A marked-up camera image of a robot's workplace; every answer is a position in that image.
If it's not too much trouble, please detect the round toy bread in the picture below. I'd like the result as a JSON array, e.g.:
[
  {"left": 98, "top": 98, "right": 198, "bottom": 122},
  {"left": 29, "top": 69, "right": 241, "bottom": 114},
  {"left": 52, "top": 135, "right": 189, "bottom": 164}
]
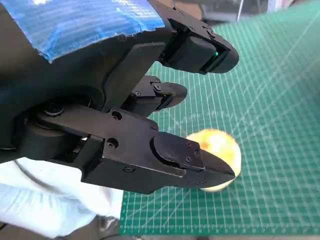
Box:
[{"left": 186, "top": 127, "right": 243, "bottom": 193}]

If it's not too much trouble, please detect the green cutting mat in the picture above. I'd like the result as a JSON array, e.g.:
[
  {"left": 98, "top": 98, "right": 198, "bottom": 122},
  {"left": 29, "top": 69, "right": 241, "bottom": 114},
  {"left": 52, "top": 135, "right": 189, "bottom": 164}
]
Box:
[{"left": 119, "top": 1, "right": 320, "bottom": 236}]

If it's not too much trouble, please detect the bare left hand blue tape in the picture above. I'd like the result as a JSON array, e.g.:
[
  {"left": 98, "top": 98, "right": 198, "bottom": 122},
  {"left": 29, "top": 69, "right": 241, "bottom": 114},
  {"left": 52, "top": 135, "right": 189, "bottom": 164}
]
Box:
[{"left": 0, "top": 0, "right": 240, "bottom": 195}]

